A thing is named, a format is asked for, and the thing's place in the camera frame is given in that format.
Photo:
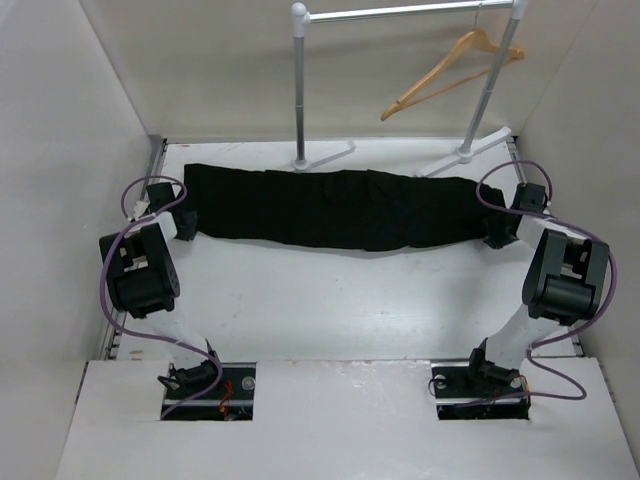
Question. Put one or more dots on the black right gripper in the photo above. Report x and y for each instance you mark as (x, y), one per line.
(495, 239)

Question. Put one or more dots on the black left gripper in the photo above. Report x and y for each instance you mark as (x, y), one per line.
(190, 225)

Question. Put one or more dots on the black trousers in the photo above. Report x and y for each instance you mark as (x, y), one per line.
(349, 209)

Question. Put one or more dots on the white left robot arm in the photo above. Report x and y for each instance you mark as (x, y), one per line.
(139, 277)

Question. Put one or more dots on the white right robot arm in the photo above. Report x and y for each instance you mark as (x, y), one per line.
(563, 285)

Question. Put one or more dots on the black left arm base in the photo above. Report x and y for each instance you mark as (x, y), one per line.
(231, 399)

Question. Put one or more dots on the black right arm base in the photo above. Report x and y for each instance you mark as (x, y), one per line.
(459, 397)

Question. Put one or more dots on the white metal clothes rack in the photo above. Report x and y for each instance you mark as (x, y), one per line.
(422, 71)

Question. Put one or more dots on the right aluminium table rail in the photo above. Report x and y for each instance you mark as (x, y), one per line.
(571, 346)

